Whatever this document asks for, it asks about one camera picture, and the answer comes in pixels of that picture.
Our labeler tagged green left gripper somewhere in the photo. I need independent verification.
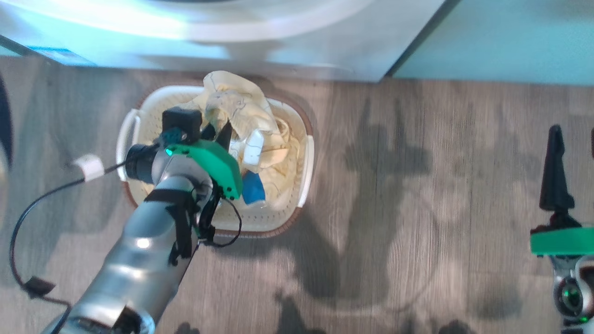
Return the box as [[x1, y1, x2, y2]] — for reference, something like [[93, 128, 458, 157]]
[[165, 122, 244, 201]]

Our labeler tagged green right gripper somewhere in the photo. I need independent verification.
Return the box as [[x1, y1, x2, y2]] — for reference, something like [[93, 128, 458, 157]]
[[530, 124, 594, 257]]

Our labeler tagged cream yellow garment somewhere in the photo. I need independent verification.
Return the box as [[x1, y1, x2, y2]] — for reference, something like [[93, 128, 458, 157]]
[[193, 71, 308, 210]]

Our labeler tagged blue garment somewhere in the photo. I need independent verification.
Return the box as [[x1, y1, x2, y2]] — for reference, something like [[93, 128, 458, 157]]
[[241, 171, 266, 206]]

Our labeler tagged white perforated laundry basket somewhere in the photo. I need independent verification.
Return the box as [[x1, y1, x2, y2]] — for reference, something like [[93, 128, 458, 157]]
[[116, 85, 315, 238]]

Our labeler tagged white front-load washing machine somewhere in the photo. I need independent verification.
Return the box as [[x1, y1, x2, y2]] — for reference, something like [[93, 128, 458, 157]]
[[0, 0, 460, 83]]

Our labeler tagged wide pale green cabinet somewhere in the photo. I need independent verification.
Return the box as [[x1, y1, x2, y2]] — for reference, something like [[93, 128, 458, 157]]
[[394, 0, 594, 86]]

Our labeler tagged blue energy label sticker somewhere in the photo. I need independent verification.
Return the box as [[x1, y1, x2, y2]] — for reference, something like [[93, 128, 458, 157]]
[[27, 45, 93, 67]]

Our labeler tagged blue cable connector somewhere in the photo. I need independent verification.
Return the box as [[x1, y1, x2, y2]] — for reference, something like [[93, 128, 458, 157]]
[[159, 128, 187, 144]]

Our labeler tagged short black cable loop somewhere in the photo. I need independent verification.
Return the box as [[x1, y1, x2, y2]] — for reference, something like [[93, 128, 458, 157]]
[[199, 196, 243, 249]]

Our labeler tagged white cable tag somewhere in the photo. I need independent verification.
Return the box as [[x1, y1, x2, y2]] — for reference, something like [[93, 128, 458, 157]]
[[72, 154, 105, 182]]

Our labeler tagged long thin black cable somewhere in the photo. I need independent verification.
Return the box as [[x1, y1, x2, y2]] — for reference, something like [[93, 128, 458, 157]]
[[9, 160, 133, 309]]

